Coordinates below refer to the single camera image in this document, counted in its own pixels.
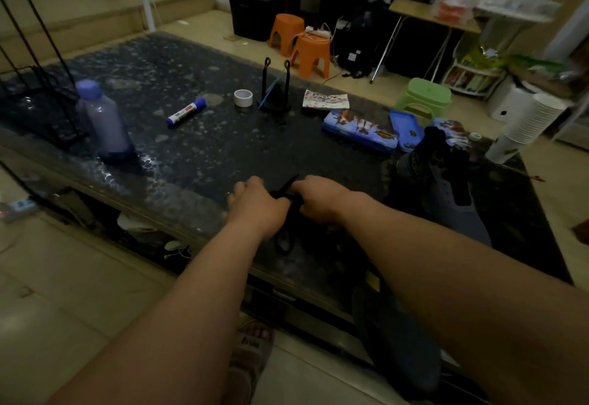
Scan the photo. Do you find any person's right hand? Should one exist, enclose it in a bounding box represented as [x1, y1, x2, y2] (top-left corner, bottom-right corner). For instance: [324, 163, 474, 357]
[291, 175, 370, 227]

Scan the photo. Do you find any person's left hand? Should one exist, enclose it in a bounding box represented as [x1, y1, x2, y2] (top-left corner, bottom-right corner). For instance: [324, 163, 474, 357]
[225, 176, 292, 241]

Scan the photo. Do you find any person's left forearm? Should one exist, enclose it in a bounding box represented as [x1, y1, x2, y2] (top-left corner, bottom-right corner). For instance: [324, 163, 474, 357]
[46, 221, 279, 405]

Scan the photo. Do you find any person's right forearm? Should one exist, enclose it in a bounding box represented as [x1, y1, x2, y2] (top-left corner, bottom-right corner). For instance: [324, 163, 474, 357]
[338, 192, 589, 405]

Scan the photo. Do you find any blue printed pencil case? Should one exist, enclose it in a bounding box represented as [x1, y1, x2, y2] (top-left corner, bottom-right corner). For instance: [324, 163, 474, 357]
[321, 109, 400, 152]

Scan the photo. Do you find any printed sticker sheet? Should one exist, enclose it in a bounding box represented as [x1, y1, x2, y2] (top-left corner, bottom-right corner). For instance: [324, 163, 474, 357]
[302, 89, 350, 111]

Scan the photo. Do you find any blue and white marker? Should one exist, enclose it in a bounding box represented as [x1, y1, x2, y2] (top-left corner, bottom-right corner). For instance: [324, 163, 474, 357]
[166, 98, 207, 127]

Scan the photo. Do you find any blue plastic tray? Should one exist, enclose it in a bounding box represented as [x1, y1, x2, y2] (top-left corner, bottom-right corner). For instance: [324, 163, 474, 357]
[389, 109, 425, 152]

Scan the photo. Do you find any orange plastic stool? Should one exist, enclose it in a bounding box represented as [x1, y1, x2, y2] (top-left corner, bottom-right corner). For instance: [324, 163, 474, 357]
[267, 13, 306, 58]
[290, 32, 332, 80]

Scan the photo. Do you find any green plastic stool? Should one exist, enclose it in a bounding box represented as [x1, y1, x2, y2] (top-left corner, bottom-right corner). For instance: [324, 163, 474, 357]
[394, 77, 453, 121]

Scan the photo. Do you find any black backpack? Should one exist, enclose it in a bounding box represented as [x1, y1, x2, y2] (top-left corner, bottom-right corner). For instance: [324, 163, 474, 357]
[336, 9, 379, 80]

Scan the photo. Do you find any grey sock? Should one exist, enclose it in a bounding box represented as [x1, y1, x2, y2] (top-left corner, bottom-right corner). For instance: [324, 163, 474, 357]
[425, 168, 493, 248]

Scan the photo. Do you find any printed card pack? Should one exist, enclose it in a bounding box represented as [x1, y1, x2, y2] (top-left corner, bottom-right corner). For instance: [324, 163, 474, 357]
[433, 117, 471, 149]

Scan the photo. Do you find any purple plastic water bottle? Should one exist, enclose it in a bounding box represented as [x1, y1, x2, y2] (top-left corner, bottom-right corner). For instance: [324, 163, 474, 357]
[75, 79, 139, 164]

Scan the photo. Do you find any black plastic bin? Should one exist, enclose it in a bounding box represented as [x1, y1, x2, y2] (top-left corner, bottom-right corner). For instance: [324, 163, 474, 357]
[225, 0, 289, 42]

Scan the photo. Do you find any person's sandal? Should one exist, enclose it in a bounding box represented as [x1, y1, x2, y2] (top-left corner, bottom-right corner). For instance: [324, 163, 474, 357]
[222, 319, 275, 405]

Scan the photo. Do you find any person's dark trouser leg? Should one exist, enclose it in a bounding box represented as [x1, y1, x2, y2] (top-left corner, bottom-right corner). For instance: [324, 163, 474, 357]
[352, 268, 443, 403]

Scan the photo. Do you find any wooden folding table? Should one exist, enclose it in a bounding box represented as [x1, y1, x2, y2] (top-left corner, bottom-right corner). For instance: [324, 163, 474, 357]
[369, 0, 482, 85]

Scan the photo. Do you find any white shelf rack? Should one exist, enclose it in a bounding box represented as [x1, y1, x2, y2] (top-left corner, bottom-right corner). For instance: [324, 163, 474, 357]
[442, 32, 509, 99]

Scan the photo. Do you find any stack of white paper cups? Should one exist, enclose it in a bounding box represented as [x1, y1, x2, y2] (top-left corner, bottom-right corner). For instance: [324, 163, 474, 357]
[484, 93, 568, 165]

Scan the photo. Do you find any white power strip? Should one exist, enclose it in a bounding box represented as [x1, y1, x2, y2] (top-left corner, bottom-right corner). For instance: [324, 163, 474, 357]
[0, 199, 38, 224]

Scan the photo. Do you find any red and white plastic bag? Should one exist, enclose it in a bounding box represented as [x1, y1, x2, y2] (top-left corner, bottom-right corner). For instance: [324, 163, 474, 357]
[433, 0, 485, 26]

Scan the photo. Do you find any black wire hook stand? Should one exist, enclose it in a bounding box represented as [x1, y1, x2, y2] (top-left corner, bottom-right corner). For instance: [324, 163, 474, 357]
[258, 56, 292, 114]

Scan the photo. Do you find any black wire rack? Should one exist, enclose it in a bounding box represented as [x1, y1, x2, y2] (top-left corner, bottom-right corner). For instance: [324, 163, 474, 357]
[0, 0, 88, 150]

